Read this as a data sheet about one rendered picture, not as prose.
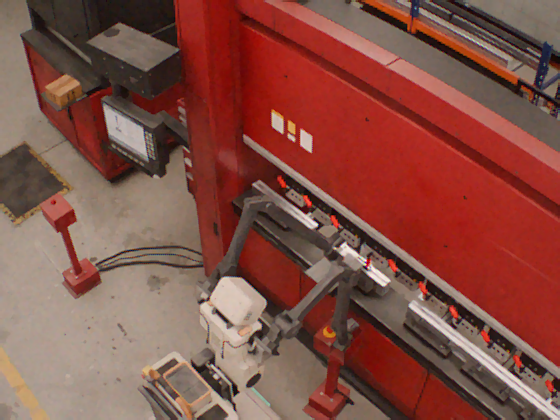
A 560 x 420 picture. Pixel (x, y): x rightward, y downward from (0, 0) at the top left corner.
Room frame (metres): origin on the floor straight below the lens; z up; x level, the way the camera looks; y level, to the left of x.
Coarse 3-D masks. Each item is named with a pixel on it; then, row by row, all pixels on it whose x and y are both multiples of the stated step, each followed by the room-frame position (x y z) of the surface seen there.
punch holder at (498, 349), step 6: (492, 330) 1.70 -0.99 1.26; (492, 336) 1.69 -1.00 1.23; (498, 336) 1.67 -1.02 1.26; (498, 342) 1.66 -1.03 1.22; (504, 342) 1.64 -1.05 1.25; (510, 342) 1.62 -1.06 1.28; (486, 348) 1.69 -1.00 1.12; (492, 348) 1.67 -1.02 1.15; (498, 348) 1.65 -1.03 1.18; (504, 348) 1.63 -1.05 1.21; (510, 348) 1.61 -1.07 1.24; (498, 354) 1.64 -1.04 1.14; (504, 354) 1.62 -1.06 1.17; (510, 354) 1.62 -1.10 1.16; (504, 360) 1.61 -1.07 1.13
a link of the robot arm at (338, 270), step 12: (336, 264) 1.98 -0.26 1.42; (324, 276) 1.95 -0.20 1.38; (336, 276) 1.93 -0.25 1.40; (348, 276) 1.96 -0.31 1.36; (324, 288) 1.89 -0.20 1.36; (312, 300) 1.85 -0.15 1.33; (288, 312) 1.82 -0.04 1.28; (300, 312) 1.80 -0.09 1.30; (288, 324) 1.75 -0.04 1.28; (300, 324) 1.76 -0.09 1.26; (288, 336) 1.72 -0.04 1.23
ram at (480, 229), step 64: (256, 64) 2.90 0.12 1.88; (320, 64) 2.61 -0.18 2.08; (256, 128) 2.91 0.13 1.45; (320, 128) 2.56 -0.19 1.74; (384, 128) 2.29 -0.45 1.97; (384, 192) 2.25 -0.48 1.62; (448, 192) 2.01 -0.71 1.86; (512, 192) 1.80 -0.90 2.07; (448, 256) 1.95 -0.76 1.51; (512, 256) 1.73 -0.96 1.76; (512, 320) 1.65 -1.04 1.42
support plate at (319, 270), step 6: (324, 258) 2.37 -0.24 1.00; (318, 264) 2.33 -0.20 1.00; (324, 264) 2.33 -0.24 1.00; (330, 264) 2.33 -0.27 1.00; (348, 264) 2.33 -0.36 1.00; (354, 264) 2.33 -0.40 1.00; (360, 264) 2.33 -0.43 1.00; (312, 270) 2.29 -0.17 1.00; (318, 270) 2.29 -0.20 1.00; (324, 270) 2.29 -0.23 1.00; (312, 276) 2.25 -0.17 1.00; (318, 276) 2.25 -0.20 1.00; (318, 282) 2.21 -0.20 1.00
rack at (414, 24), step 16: (352, 0) 5.15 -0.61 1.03; (368, 0) 4.55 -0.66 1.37; (416, 0) 4.21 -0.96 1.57; (400, 16) 4.31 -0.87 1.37; (416, 16) 4.21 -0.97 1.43; (432, 32) 4.09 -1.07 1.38; (464, 48) 3.88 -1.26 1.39; (544, 48) 3.46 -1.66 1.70; (496, 64) 3.69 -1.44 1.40; (512, 80) 3.57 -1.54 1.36
